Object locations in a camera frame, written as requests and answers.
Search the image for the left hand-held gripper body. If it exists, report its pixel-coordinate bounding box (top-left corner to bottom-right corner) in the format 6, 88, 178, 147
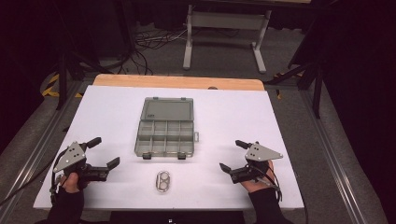
52, 141, 109, 189

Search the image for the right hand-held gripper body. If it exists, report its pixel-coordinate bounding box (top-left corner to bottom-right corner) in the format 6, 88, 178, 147
231, 141, 284, 184

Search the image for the small clear oval case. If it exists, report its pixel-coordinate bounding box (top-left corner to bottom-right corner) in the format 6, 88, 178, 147
155, 170, 172, 193

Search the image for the grey transparent compartment box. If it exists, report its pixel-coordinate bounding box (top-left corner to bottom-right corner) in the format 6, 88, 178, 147
134, 96, 200, 161

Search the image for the person's left hand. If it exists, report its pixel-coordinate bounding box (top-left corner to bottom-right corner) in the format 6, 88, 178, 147
61, 172, 84, 194

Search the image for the person's right hand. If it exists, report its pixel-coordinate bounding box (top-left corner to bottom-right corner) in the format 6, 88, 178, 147
241, 160, 276, 194

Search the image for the white board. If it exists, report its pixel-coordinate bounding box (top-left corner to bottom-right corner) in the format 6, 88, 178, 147
33, 85, 305, 211

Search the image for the yellow black hazard tape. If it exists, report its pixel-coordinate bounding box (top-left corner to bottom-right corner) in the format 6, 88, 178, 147
41, 73, 84, 99

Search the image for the black metal stand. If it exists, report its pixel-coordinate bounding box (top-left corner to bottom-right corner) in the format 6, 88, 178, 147
54, 0, 106, 111
266, 46, 326, 119

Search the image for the right hand-held gripper cable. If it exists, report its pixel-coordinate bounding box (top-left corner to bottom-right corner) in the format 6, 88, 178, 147
256, 162, 284, 203

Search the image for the hand-held gripper cable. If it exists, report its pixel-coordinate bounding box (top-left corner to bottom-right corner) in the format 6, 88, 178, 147
256, 162, 284, 203
0, 148, 69, 207

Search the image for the aluminium rail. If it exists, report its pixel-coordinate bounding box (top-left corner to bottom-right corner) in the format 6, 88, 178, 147
0, 80, 85, 220
299, 89, 370, 224

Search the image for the left hand-held gripper cable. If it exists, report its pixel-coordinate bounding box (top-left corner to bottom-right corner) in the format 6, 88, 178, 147
0, 148, 69, 207

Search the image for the bundle of floor cables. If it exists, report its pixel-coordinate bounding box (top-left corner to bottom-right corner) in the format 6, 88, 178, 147
118, 27, 189, 77

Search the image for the white metal table frame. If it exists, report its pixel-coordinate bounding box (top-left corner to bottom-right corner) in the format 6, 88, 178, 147
182, 4, 273, 75

